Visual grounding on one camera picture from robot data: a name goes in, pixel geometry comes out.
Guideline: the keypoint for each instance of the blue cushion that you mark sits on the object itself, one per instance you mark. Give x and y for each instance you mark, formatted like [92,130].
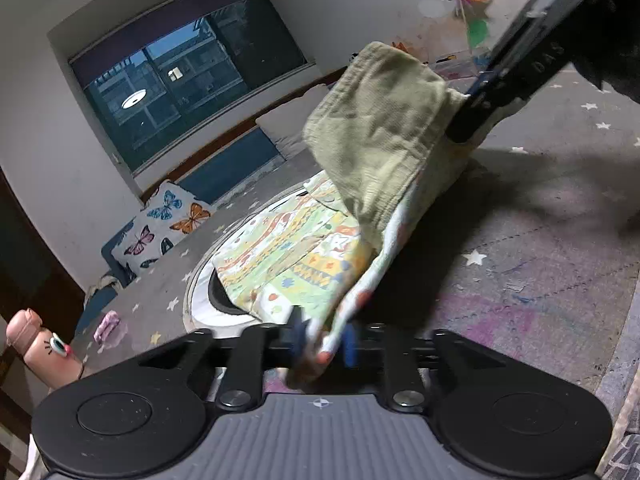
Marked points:
[112,252]

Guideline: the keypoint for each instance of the pink cartoon bottle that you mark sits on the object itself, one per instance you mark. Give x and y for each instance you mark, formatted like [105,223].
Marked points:
[35,347]

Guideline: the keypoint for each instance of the beige cloth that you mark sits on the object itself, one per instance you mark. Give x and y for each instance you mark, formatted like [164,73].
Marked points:
[100,287]

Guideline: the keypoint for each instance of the butterfly print pillow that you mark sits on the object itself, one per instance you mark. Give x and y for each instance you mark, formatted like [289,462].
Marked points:
[165,220]

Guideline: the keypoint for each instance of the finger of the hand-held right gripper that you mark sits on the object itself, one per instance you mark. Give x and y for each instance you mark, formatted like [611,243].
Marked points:
[472,115]

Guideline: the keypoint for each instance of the purple roller blind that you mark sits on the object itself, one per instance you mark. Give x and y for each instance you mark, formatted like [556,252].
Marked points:
[150,25]

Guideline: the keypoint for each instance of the round white mat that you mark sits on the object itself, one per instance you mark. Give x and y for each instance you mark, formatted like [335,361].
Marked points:
[200,291]

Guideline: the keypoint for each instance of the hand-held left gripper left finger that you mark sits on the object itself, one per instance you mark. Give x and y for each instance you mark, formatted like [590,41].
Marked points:
[298,331]

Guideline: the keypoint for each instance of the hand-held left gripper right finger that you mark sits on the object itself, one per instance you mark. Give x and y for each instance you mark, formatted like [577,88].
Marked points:
[350,346]

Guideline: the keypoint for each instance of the dark wooden door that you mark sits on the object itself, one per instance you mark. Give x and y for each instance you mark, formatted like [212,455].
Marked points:
[30,260]

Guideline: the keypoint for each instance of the white cushion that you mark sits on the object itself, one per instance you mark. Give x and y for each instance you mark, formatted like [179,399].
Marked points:
[285,125]

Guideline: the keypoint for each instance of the clear plastic box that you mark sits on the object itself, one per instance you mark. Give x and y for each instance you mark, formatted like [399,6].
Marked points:
[457,66]

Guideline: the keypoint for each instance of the blue padded bench panel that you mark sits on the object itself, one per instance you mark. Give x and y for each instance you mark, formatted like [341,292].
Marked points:
[225,170]

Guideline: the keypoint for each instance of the small pink cloth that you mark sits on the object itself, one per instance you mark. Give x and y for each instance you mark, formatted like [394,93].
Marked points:
[106,327]

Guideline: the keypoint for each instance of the large window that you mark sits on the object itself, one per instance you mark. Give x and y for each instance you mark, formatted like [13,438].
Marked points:
[175,85]

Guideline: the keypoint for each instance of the green patterned children's garment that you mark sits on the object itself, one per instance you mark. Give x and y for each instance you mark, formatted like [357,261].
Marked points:
[380,125]

